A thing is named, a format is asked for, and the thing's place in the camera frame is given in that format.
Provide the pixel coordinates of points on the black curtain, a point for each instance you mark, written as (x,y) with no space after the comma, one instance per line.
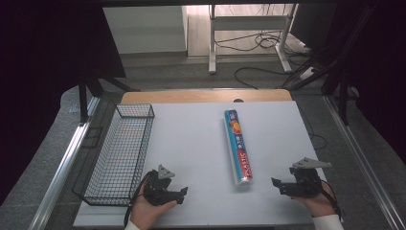
(41,80)
(376,73)

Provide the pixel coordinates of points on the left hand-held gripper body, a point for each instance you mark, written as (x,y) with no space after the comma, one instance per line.
(155,190)

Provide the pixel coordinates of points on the person's left hand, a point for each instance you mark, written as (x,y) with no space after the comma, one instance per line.
(145,212)

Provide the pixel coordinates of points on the aluminium rail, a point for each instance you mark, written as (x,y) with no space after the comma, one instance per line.
(364,159)
(63,166)

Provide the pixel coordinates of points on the black metal stand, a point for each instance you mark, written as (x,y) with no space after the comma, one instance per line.
(87,92)
(343,96)

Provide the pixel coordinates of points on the white cabinet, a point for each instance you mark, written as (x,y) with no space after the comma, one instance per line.
(146,30)

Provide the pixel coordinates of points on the person's right hand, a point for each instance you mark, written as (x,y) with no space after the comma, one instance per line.
(320,206)

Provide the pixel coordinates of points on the white metal desk frame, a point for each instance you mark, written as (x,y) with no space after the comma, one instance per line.
(249,24)

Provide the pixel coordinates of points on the blue cling film roll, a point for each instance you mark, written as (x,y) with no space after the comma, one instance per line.
(239,147)

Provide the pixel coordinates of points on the white table cover sheet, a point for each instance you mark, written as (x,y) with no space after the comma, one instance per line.
(191,143)

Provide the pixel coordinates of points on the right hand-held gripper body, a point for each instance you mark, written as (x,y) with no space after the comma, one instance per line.
(305,183)

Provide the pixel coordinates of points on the white power strip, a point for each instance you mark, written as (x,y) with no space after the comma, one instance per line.
(308,73)

